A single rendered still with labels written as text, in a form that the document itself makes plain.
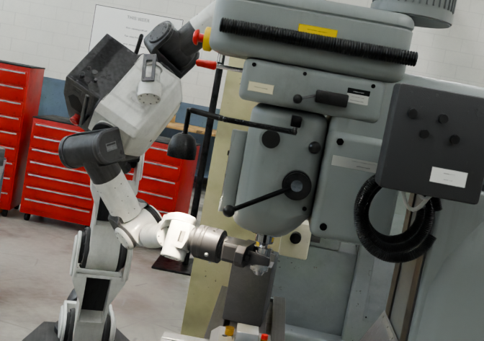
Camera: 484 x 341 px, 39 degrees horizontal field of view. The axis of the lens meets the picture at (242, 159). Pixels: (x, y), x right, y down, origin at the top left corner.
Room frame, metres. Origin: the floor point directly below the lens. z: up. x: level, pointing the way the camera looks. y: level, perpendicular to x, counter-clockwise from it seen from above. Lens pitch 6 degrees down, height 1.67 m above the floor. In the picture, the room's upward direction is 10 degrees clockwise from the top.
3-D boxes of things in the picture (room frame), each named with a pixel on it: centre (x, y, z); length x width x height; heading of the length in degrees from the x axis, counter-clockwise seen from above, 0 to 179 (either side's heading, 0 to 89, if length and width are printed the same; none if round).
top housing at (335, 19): (1.74, -0.11, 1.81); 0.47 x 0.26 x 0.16; 87
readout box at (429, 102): (1.39, -0.38, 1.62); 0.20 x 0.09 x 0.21; 87
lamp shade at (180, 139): (1.72, 0.15, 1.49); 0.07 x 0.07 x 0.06
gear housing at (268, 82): (1.74, -0.14, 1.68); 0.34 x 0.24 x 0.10; 87
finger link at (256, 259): (1.71, -0.08, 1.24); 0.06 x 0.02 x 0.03; 74
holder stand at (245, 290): (2.12, -0.10, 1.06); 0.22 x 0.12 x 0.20; 172
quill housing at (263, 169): (1.74, -0.10, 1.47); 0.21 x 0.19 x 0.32; 177
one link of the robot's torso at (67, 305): (2.50, 0.46, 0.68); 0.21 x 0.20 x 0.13; 16
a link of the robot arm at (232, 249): (1.77, -0.01, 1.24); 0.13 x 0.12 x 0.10; 164
